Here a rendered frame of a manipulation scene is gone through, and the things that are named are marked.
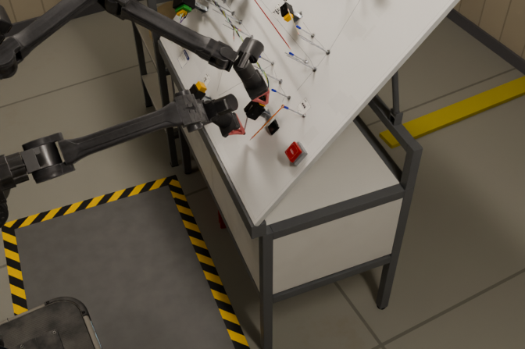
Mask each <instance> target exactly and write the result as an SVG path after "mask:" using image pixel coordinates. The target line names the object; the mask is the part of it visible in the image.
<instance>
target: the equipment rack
mask: <svg viewBox="0 0 525 349"><path fill-rule="evenodd" d="M169 1H173V0H147V5H148V7H149V8H150V9H153V10H155V11H156V12H157V8H158V7H157V6H156V4H158V3H162V2H169ZM131 23H132V28H133V33H134V41H135V46H136V51H137V60H138V65H139V70H140V74H141V82H142V87H143V92H144V97H145V105H146V108H147V107H150V106H153V105H154V107H155V110H159V109H161V108H162V107H164V106H166V105H168V104H169V103H170V102H172V101H173V86H172V80H171V75H170V72H169V70H168V69H167V68H166V64H165V63H164V61H163V58H162V56H161V55H160V53H159V46H158V40H160V37H161V36H160V35H158V34H156V33H154V32H152V39H151V38H150V36H149V31H148V29H147V28H145V27H143V26H141V25H139V24H137V23H135V22H132V21H131ZM141 39H142V40H141ZM142 41H143V42H144V44H145V47H146V49H147V51H148V53H149V55H150V57H151V59H152V62H153V64H154V66H155V68H156V70H157V71H156V72H153V73H147V70H146V65H145V56H144V50H143V45H142ZM165 68H166V69H165ZM152 104H153V105H152ZM164 130H165V132H166V137H167V143H168V148H169V153H170V165H171V166H172V167H175V166H179V165H178V161H177V150H176V144H175V139H177V138H179V134H178V131H177V132H174V131H176V130H178V128H177V126H175V127H169V128H165V129H164Z"/></svg>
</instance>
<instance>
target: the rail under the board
mask: <svg viewBox="0 0 525 349"><path fill-rule="evenodd" d="M158 46H159V53H160V55H161V56H162V59H163V61H164V63H165V64H166V67H167V69H168V70H169V72H170V75H171V77H172V78H173V81H174V83H175V84H176V86H177V89H178V91H179V92H180V91H184V90H185V88H184V85H183V84H182V82H181V80H180V78H179V76H178V74H177V71H176V70H175V68H174V66H173V64H172V62H171V61H170V58H169V56H168V55H167V53H166V50H165V48H164V47H163V44H162V42H161V41H160V40H158ZM198 132H199V133H200V135H201V137H202V139H203V141H204V143H205V146H206V147H207V149H208V151H209V154H210V155H211V157H212V160H213V162H214V164H215V166H216V168H217V170H218V172H219V174H220V176H221V178H222V180H223V182H224V184H225V186H226V188H227V190H228V192H229V194H230V196H231V198H232V200H233V202H234V204H235V206H236V208H237V210H238V212H239V214H240V217H241V219H242V221H243V223H244V225H245V227H246V229H247V231H248V233H249V235H250V237H251V238H252V239H255V238H257V237H261V236H264V235H266V221H265V220H263V221H262V222H261V224H260V225H259V226H254V224H253V222H252V220H251V218H250V216H249V214H248V212H247V210H246V208H245V206H244V204H243V202H242V200H241V198H240V196H239V194H238V192H237V191H236V189H235V187H234V185H233V183H232V181H231V179H230V177H229V175H228V173H227V171H226V169H225V167H224V165H223V163H222V161H221V159H220V157H219V155H218V153H217V151H216V149H215V147H214V145H213V143H212V141H211V139H210V137H209V135H208V133H207V131H206V129H205V127H204V126H203V128H201V129H199V130H198Z"/></svg>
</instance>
